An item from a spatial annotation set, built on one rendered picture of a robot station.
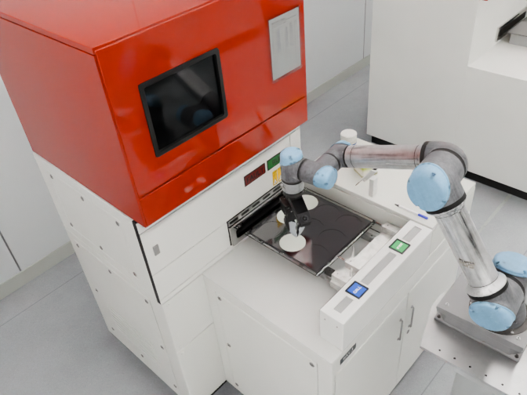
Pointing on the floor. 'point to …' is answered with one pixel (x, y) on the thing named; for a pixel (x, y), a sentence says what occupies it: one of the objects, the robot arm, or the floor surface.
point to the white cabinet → (278, 354)
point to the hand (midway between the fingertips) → (297, 235)
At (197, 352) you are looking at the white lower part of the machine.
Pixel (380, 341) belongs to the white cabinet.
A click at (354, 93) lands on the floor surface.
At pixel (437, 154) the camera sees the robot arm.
